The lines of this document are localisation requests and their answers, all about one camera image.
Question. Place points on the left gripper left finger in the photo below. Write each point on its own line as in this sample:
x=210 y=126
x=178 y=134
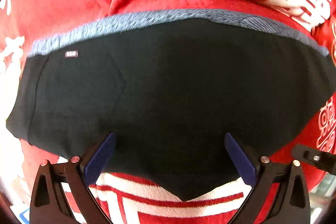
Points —
x=48 y=201

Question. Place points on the red embroidered pillow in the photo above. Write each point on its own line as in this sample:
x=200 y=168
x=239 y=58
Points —
x=325 y=35

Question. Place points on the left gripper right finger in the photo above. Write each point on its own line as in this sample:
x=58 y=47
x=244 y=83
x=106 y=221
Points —
x=291 y=203

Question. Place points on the black pants with blue trim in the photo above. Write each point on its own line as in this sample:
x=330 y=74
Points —
x=170 y=85

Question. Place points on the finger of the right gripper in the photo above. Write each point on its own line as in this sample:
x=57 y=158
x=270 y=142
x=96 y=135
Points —
x=321 y=160

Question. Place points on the red blanket with white characters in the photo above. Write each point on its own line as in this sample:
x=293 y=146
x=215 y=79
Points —
x=126 y=198

